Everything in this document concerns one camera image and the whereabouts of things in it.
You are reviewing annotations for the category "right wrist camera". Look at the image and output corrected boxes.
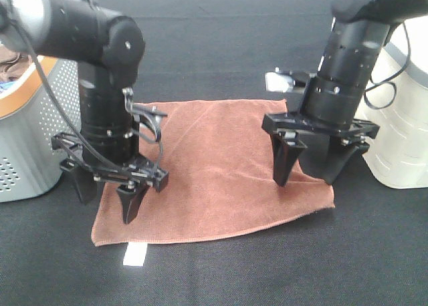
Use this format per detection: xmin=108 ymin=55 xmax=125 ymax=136
xmin=265 ymin=67 xmax=316 ymax=94

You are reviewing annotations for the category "grey perforated basket orange rim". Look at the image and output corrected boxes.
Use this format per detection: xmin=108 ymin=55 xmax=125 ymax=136
xmin=1 ymin=65 xmax=71 ymax=202

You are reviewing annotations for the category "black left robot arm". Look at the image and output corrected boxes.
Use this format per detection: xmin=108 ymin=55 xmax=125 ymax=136
xmin=1 ymin=0 xmax=169 ymax=224

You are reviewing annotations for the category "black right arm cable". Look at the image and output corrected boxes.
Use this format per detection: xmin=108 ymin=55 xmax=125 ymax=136
xmin=362 ymin=20 xmax=411 ymax=110

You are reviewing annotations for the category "white towel label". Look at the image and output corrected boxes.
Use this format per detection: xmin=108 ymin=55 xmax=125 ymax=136
xmin=122 ymin=242 xmax=148 ymax=267

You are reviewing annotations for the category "brown cloth in basket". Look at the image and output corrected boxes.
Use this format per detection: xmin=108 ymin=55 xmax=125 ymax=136
xmin=1 ymin=45 xmax=32 ymax=83

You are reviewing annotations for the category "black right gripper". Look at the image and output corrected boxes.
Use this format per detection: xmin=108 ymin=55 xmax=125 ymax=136
xmin=261 ymin=112 xmax=380 ymax=186

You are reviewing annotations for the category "brown microfiber towel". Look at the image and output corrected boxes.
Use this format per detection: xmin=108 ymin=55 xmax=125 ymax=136
xmin=91 ymin=100 xmax=334 ymax=247

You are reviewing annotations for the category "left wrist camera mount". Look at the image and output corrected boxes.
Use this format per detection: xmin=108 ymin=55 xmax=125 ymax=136
xmin=122 ymin=88 xmax=168 ymax=144

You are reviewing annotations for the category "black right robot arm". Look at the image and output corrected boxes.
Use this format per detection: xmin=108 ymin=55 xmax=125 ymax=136
xmin=262 ymin=0 xmax=427 ymax=186

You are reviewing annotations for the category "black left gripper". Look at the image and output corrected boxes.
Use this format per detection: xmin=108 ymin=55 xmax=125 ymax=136
xmin=51 ymin=132 xmax=169 ymax=224

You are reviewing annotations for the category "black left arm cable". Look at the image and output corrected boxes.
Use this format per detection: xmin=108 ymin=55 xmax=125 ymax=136
xmin=0 ymin=0 xmax=128 ymax=178

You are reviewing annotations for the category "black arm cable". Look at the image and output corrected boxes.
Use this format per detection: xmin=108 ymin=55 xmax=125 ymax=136
xmin=362 ymin=20 xmax=411 ymax=110
xmin=0 ymin=0 xmax=128 ymax=178

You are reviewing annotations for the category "white plastic bin grey rim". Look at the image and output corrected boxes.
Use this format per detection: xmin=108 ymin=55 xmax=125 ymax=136
xmin=356 ymin=17 xmax=427 ymax=189

